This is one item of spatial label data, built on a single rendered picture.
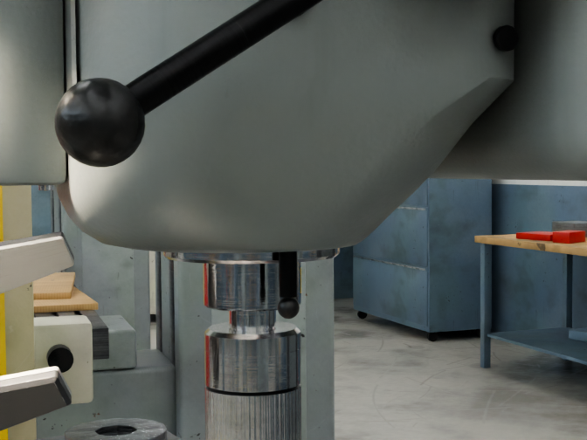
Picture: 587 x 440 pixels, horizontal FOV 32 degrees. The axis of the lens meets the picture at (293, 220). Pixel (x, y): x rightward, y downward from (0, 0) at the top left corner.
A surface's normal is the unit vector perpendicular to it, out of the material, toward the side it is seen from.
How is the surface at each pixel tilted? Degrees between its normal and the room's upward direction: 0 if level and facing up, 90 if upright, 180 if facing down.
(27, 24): 90
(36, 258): 124
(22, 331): 90
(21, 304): 90
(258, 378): 90
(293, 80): 108
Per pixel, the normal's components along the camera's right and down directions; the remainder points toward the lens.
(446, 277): 0.36, 0.04
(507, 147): -0.92, 0.18
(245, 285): -0.05, 0.05
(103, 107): 0.27, -0.25
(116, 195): -0.44, 0.47
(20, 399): 0.16, 0.59
